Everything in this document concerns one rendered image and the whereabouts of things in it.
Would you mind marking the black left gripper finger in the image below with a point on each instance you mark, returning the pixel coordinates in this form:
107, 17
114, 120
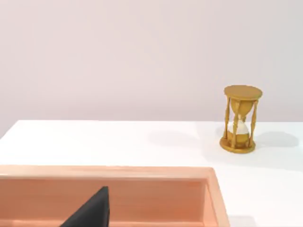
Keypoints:
94, 210

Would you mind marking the shallow salmon-coloured box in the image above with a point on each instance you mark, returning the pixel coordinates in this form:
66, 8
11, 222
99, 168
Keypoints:
154, 198

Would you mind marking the golden hourglass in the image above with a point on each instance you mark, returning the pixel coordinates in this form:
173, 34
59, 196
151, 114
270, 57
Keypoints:
240, 118

